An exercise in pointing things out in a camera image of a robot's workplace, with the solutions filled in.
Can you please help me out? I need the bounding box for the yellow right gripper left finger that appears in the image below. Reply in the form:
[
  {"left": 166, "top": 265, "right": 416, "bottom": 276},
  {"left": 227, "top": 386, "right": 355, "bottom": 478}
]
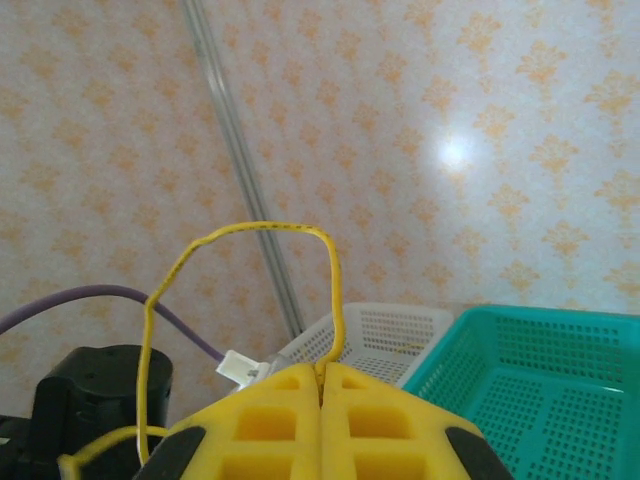
[{"left": 132, "top": 362, "right": 324, "bottom": 480}]

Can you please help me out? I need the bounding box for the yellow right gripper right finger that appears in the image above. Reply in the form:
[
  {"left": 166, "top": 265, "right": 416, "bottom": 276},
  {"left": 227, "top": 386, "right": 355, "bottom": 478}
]
[{"left": 318, "top": 360, "right": 515, "bottom": 480}]

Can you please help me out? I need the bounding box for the white plastic basket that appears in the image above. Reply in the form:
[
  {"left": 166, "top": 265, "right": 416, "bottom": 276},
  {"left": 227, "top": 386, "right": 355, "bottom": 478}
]
[{"left": 272, "top": 301, "right": 456, "bottom": 389}]

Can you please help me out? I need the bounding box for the teal plastic basket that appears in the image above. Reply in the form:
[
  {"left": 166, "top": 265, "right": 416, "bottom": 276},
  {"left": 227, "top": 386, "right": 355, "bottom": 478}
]
[{"left": 399, "top": 304, "right": 640, "bottom": 480}]

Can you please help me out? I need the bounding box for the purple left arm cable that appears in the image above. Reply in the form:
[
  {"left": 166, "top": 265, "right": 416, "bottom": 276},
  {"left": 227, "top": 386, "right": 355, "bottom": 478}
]
[{"left": 0, "top": 283, "right": 225, "bottom": 364}]

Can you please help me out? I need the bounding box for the aluminium frame post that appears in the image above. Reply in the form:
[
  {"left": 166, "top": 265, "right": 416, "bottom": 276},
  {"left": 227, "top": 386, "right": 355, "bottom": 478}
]
[{"left": 178, "top": 0, "right": 307, "bottom": 337}]

